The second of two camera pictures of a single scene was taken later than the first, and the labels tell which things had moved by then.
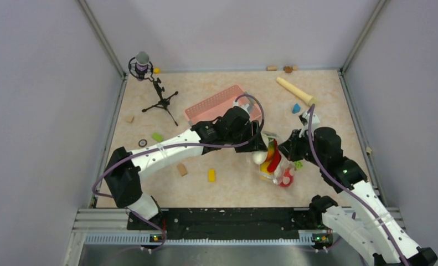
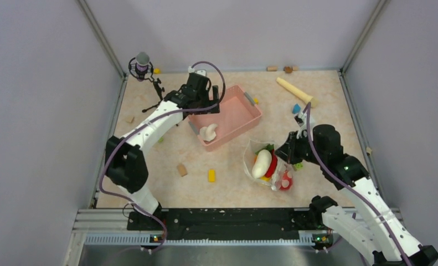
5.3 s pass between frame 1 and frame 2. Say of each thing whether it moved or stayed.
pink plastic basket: stayed
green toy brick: stayed
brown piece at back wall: stayed
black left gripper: moved
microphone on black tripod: stayed
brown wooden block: stayed
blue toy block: stayed
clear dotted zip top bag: moved
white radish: moved
